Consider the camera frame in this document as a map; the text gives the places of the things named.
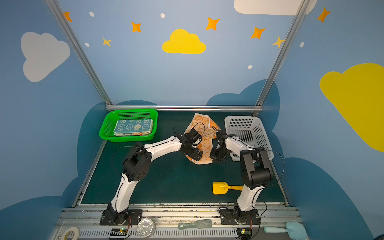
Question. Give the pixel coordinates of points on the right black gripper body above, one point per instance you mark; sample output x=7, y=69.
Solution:
x=217, y=153

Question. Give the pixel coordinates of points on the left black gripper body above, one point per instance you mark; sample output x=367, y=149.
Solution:
x=194, y=151

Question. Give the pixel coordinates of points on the orange pattern towel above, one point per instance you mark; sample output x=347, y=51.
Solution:
x=207, y=128

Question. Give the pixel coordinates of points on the grey plastic basket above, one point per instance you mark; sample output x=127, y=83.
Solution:
x=250, y=130

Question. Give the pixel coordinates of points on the teal owl pattern towel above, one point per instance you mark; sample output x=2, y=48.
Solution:
x=134, y=126

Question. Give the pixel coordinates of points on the green plastic basket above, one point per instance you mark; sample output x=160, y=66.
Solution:
x=107, y=129

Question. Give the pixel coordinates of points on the striped rabbit text towel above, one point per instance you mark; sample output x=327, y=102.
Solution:
x=132, y=134

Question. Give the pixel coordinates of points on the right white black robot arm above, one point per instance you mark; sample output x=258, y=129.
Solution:
x=255, y=166

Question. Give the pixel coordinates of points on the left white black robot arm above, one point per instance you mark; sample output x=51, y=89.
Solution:
x=136, y=166

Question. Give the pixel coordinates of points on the yellow toy shovel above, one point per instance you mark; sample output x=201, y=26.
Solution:
x=221, y=188

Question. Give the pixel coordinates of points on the grey green brush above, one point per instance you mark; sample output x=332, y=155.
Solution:
x=200, y=224

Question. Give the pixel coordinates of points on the right small circuit board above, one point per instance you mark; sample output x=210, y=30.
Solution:
x=243, y=234

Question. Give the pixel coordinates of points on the small circuit board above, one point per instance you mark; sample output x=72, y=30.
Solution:
x=118, y=234
x=243, y=234

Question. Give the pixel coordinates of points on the clear round lid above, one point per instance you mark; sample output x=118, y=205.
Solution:
x=146, y=228

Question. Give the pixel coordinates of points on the mint green spatula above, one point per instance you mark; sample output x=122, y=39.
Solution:
x=296, y=231

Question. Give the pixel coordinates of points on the left small circuit board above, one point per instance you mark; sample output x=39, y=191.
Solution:
x=118, y=234

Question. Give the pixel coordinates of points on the white tape roll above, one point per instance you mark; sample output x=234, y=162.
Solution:
x=72, y=233

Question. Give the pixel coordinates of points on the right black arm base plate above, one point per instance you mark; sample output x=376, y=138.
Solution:
x=237, y=217

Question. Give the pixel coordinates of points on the aluminium front rail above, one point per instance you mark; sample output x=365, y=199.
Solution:
x=166, y=217

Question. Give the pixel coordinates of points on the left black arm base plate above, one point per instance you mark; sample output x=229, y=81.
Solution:
x=135, y=216

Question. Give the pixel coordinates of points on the aluminium rear frame bar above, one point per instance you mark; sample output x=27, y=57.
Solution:
x=187, y=108

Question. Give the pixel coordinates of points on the aluminium right frame post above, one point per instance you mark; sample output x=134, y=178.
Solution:
x=284, y=49

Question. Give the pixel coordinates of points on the aluminium frame post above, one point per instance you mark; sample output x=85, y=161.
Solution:
x=284, y=49
x=64, y=24

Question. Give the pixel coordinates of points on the aluminium left frame post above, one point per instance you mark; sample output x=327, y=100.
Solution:
x=64, y=24

